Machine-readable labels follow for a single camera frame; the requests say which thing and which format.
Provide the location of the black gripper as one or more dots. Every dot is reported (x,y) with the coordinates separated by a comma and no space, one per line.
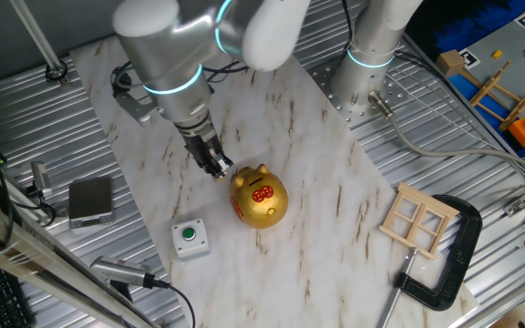
(203,146)

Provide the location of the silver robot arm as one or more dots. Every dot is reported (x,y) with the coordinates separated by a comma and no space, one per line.
(162,50)

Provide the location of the golden piggy bank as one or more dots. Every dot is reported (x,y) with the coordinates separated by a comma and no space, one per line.
(258,200)

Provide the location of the grey push button box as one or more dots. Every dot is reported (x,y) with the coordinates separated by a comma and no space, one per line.
(194,250)

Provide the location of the marble pattern mat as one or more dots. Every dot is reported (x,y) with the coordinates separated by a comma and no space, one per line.
(312,273)

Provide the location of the thin grey metal rod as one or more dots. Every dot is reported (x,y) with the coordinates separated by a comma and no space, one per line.
(34,34)

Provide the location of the wooden block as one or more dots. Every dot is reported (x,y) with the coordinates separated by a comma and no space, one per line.
(449,63)

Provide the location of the black C-clamp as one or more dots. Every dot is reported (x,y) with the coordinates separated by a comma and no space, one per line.
(465,255)

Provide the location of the blue board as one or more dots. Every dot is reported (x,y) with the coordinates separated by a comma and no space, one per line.
(481,114)

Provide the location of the blue spiky foam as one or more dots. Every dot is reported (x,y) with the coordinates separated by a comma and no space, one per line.
(463,32)

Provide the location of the small wooden rack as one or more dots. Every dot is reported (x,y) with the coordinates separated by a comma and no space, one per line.
(488,89)

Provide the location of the yellow toy brick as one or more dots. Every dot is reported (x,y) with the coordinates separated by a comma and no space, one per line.
(497,54)

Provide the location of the grey studded baseplate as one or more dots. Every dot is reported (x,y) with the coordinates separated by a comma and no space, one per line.
(508,50)

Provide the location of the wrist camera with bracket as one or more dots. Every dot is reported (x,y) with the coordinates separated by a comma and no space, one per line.
(130,102)

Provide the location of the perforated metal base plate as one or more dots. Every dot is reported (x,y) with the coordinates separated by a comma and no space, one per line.
(324,79)

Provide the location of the silver ribbed camera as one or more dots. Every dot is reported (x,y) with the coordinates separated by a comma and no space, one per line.
(116,271)

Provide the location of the small grey camera on mount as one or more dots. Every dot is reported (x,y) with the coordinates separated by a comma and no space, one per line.
(40,175)

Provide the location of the wooden window frame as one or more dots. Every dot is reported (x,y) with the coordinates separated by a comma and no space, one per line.
(419,218)

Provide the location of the aluminium frame beam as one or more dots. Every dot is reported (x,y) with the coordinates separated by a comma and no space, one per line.
(16,246)

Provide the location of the small metal bracket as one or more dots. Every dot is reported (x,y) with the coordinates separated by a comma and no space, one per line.
(514,208)

